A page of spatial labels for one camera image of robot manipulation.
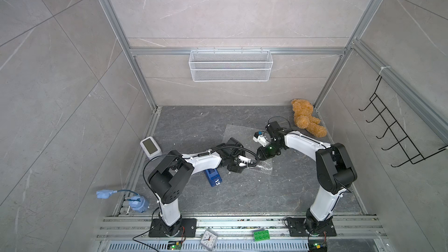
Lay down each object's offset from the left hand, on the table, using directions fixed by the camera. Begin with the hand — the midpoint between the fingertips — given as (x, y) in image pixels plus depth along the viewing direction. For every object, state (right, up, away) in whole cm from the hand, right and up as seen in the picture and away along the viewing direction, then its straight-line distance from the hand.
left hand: (244, 156), depth 91 cm
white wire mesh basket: (-7, +51, +9) cm, 53 cm away
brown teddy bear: (+32, +20, +2) cm, 38 cm away
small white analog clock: (-17, -29, -22) cm, 40 cm away
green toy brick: (+5, -27, -23) cm, 36 cm away
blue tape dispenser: (-16, -9, -8) cm, 20 cm away
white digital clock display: (-53, +4, +4) cm, 53 cm away
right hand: (+9, -1, +1) cm, 9 cm away
